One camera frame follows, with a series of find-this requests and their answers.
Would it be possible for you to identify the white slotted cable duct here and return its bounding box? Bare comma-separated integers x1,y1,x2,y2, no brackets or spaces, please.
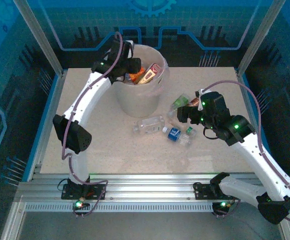
22,202,261,213

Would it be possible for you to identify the aluminium frame rail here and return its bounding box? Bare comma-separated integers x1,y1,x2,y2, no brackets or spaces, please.
14,173,286,204

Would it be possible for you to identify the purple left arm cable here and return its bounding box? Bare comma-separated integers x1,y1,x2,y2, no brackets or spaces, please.
61,31,123,218

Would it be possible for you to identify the blue label bottle white cap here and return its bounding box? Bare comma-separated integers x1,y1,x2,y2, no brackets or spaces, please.
161,126,193,148

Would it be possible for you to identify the aluminium frame post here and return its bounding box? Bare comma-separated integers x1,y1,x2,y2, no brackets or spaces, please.
235,0,287,78
11,0,67,77

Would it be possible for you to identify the white plastic bin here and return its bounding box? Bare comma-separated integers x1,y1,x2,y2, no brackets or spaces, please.
111,44,171,118

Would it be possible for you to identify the controller board green light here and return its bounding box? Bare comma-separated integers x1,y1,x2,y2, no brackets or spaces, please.
72,198,91,211
211,199,236,212

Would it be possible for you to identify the large clear plastic bottle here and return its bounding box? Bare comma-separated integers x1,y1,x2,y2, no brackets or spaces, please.
132,114,166,135

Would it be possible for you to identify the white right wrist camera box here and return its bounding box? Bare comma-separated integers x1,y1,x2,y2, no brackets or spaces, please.
196,90,205,111

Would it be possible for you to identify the large green label clear bottle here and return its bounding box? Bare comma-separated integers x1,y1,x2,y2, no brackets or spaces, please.
168,93,191,118

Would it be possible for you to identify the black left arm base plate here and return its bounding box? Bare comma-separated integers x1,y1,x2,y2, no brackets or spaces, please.
61,183,108,201

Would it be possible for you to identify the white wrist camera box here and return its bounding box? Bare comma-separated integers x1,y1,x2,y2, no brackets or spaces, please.
123,40,136,60
196,90,205,111

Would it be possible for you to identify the red gold label tea bottle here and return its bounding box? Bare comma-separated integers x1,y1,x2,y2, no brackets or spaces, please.
137,62,162,85

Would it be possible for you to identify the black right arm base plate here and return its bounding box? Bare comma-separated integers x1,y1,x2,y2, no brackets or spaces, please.
192,181,237,201

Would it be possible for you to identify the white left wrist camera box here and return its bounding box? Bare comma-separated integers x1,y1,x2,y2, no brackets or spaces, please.
123,40,136,60

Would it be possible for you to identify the right controller board green light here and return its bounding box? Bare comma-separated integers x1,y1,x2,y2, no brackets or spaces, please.
211,199,236,212

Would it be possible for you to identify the blue table edge strip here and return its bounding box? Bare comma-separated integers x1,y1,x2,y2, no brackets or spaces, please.
22,72,62,182
236,71,282,182

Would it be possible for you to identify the left controller board green light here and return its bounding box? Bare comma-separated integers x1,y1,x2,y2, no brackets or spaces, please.
72,198,91,211

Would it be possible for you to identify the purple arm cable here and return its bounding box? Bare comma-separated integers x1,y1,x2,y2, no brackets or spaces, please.
201,79,290,225
61,31,123,218

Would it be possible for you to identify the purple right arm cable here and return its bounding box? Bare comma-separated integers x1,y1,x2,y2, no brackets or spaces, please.
201,79,290,225

